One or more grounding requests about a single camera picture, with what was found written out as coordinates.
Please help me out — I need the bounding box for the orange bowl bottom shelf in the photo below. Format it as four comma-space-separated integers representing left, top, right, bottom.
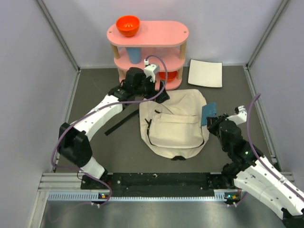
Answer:
159, 71, 178, 82

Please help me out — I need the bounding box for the pink three-tier shelf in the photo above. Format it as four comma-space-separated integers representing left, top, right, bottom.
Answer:
107, 20, 189, 90

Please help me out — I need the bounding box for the aluminium frame post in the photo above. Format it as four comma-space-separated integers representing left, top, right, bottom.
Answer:
246, 0, 291, 69

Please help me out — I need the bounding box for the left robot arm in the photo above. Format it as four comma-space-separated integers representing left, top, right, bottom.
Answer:
56, 64, 170, 188

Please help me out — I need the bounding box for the grey cable duct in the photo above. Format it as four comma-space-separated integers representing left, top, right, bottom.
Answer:
47, 189, 240, 202

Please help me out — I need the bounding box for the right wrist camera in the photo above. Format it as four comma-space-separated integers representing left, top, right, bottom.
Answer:
227, 105, 247, 125

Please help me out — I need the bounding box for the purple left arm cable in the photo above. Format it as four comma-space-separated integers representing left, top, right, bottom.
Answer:
51, 55, 169, 207

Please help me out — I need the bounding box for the blue cup middle shelf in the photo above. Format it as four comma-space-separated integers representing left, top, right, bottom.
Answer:
126, 47, 142, 64

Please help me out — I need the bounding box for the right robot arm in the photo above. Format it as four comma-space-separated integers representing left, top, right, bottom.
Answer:
207, 115, 304, 228

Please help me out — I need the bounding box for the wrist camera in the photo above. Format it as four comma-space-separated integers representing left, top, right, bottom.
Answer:
227, 105, 247, 125
143, 59, 160, 83

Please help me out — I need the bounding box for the teal blue small book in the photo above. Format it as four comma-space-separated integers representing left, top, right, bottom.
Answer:
201, 102, 217, 126

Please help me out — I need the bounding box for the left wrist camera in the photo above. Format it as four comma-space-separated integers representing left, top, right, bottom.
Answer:
143, 59, 160, 83

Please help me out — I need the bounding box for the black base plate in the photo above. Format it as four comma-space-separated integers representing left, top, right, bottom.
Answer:
80, 172, 238, 197

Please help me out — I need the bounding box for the white square plate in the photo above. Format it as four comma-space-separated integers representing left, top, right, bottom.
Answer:
188, 59, 223, 88

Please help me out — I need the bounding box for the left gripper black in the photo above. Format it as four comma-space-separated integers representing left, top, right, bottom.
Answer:
133, 74, 169, 104

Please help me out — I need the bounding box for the orange bowl on top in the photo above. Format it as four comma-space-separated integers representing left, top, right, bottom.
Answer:
116, 15, 140, 37

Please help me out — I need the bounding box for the beige canvas backpack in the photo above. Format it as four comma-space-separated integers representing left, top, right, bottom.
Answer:
104, 89, 210, 162

